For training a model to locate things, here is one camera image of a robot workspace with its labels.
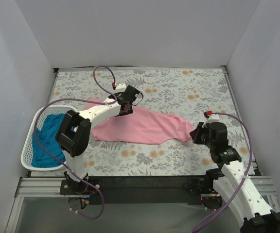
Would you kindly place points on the floral patterned table cloth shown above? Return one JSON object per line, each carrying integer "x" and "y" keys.
{"x": 185, "y": 92}

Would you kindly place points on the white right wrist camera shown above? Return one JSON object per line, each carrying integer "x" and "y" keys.
{"x": 210, "y": 118}

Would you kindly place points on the pink t shirt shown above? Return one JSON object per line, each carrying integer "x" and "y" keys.
{"x": 141, "y": 126}

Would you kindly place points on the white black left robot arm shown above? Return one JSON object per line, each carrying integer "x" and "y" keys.
{"x": 74, "y": 132}

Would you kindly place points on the blue t shirt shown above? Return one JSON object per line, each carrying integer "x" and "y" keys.
{"x": 46, "y": 137}

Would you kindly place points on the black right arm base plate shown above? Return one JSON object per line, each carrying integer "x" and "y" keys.
{"x": 197, "y": 186}

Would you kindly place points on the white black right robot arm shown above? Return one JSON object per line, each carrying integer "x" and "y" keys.
{"x": 253, "y": 213}

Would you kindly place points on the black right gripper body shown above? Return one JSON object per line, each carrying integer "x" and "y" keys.
{"x": 198, "y": 135}

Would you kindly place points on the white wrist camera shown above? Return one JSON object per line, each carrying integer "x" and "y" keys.
{"x": 119, "y": 87}
{"x": 210, "y": 118}

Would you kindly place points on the white plastic laundry basket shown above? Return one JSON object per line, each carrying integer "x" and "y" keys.
{"x": 27, "y": 151}

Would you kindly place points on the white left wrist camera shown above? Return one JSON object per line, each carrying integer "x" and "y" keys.
{"x": 119, "y": 87}

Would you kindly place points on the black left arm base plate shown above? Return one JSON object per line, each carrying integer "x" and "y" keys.
{"x": 79, "y": 188}

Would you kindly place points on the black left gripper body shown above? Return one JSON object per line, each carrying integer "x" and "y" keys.
{"x": 126, "y": 107}

